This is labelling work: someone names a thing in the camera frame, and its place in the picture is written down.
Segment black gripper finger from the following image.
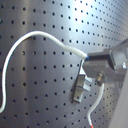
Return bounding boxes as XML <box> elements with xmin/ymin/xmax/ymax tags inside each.
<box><xmin>88</xmin><ymin>48</ymin><xmax>116</xmax><ymax>70</ymax></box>

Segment white cable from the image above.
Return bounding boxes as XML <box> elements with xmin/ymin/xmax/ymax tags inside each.
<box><xmin>0</xmin><ymin>30</ymin><xmax>90</xmax><ymax>114</ymax></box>

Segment perforated metal board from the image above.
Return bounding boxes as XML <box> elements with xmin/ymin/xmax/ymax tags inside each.
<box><xmin>0</xmin><ymin>0</ymin><xmax>128</xmax><ymax>128</ymax></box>

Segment white wire red tip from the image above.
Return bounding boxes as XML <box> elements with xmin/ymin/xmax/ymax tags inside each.
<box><xmin>86</xmin><ymin>73</ymin><xmax>106</xmax><ymax>128</ymax></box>

